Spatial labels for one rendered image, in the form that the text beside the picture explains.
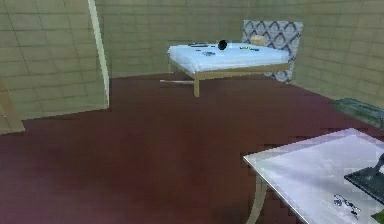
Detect tan pillow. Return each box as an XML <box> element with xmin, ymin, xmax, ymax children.
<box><xmin>249</xmin><ymin>34</ymin><xmax>267</xmax><ymax>47</ymax></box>

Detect dark green flat box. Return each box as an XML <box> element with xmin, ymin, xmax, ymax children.
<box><xmin>332</xmin><ymin>97</ymin><xmax>384</xmax><ymax>130</ymax></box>

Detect white glass top table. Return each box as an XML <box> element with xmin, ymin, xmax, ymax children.
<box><xmin>242</xmin><ymin>127</ymin><xmax>384</xmax><ymax>224</ymax></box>

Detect blue and black keys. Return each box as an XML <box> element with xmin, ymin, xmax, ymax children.
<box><xmin>333</xmin><ymin>193</ymin><xmax>362</xmax><ymax>220</ymax></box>

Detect dark grey lamp base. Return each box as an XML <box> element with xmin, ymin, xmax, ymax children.
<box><xmin>343</xmin><ymin>152</ymin><xmax>384</xmax><ymax>205</ymax></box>

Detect green flat object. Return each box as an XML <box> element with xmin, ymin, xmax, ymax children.
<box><xmin>371</xmin><ymin>208</ymin><xmax>384</xmax><ymax>224</ymax></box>

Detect bed with patterned headboard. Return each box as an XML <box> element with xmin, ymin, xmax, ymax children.
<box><xmin>167</xmin><ymin>19</ymin><xmax>304</xmax><ymax>98</ymax></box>

